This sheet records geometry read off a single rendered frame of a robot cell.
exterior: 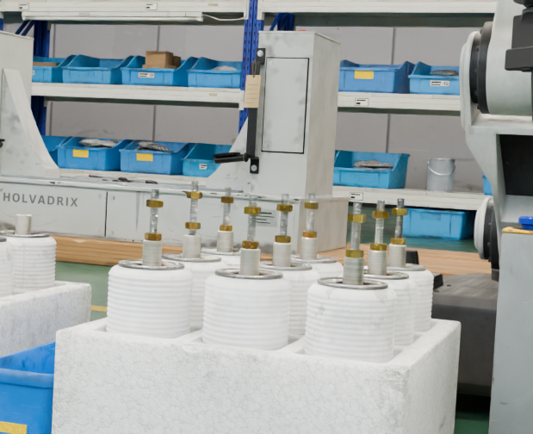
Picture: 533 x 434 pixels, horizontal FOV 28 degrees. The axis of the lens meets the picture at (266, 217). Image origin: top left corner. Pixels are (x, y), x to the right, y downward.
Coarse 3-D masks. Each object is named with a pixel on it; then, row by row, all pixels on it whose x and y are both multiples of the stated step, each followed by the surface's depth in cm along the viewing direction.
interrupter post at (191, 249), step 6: (186, 234) 132; (186, 240) 131; (192, 240) 131; (198, 240) 131; (186, 246) 131; (192, 246) 131; (198, 246) 131; (186, 252) 131; (192, 252) 131; (198, 252) 131; (198, 258) 131
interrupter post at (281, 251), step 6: (276, 246) 127; (282, 246) 127; (288, 246) 127; (276, 252) 127; (282, 252) 127; (288, 252) 127; (276, 258) 127; (282, 258) 127; (288, 258) 128; (276, 264) 127; (282, 264) 127; (288, 264) 128
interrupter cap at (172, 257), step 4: (164, 256) 130; (168, 256) 132; (172, 256) 132; (176, 256) 133; (180, 256) 133; (200, 256) 134; (204, 256) 134; (208, 256) 135; (212, 256) 134; (216, 256) 134; (172, 260) 129; (176, 260) 129; (180, 260) 128; (184, 260) 128; (188, 260) 128; (192, 260) 128; (196, 260) 128; (200, 260) 128; (204, 260) 129; (208, 260) 129; (212, 260) 129; (216, 260) 130; (220, 260) 131
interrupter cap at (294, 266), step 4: (260, 264) 126; (264, 264) 128; (268, 264) 129; (292, 264) 130; (296, 264) 130; (300, 264) 129; (304, 264) 130; (308, 264) 129; (260, 268) 125; (264, 268) 125; (268, 268) 125; (272, 268) 125; (276, 268) 125; (280, 268) 125; (284, 268) 125; (288, 268) 125; (292, 268) 125; (296, 268) 125; (300, 268) 125; (304, 268) 126; (308, 268) 126; (312, 268) 128
